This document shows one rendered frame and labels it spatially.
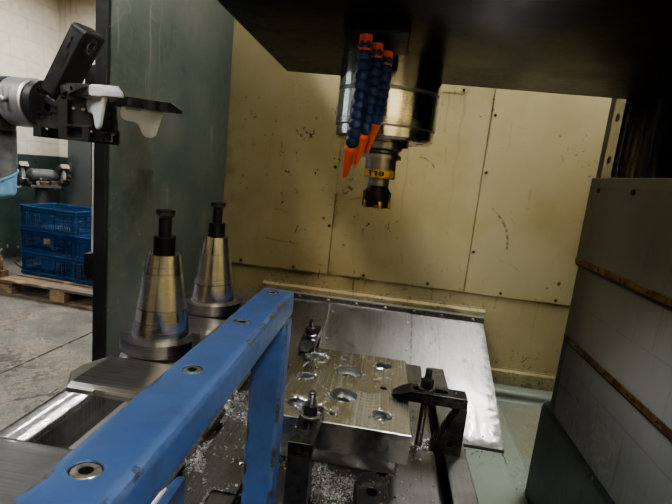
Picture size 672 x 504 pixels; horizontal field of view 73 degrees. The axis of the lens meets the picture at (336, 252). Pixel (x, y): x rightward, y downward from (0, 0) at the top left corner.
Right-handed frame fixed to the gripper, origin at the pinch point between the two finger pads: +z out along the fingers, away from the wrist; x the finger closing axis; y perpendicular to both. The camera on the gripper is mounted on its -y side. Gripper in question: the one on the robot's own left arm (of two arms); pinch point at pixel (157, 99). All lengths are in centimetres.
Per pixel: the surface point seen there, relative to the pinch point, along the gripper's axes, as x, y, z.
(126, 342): 33.5, 22.3, 19.2
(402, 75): -4.1, -6.6, 35.1
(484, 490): -46, 83, 66
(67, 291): -263, 132, -244
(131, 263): -43, 37, -33
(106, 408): -34, 74, -33
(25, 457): 46, 23, 22
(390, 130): -4.1, 1.0, 34.4
